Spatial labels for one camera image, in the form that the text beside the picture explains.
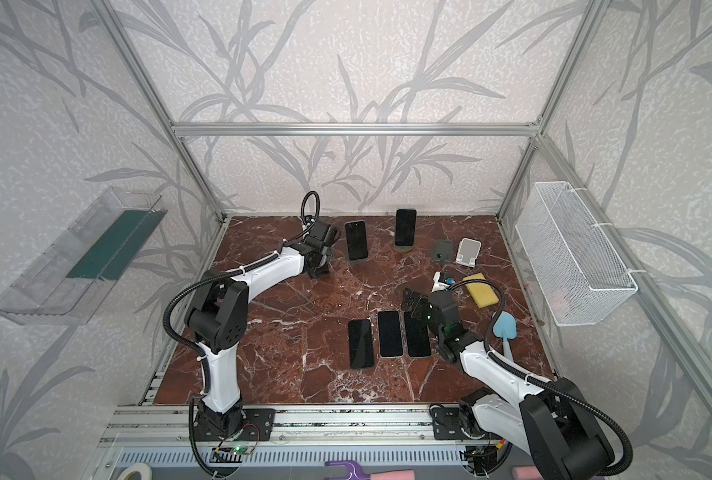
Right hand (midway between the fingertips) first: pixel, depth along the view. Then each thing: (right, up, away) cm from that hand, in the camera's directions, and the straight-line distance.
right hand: (416, 284), depth 88 cm
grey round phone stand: (+12, +9, +19) cm, 25 cm away
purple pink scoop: (+22, -39, -22) cm, 50 cm away
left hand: (-30, +13, +10) cm, 35 cm away
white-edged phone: (-8, -15, +2) cm, 17 cm away
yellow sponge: (+23, -4, +8) cm, 25 cm away
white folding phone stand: (+20, +9, +15) cm, 27 cm away
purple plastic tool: (-17, -40, -20) cm, 48 cm away
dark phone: (-2, +18, +15) cm, 23 cm away
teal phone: (0, -15, -1) cm, 15 cm away
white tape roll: (-67, -40, -19) cm, 80 cm away
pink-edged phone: (-19, +15, +11) cm, 26 cm away
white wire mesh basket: (+31, +5, -26) cm, 41 cm away
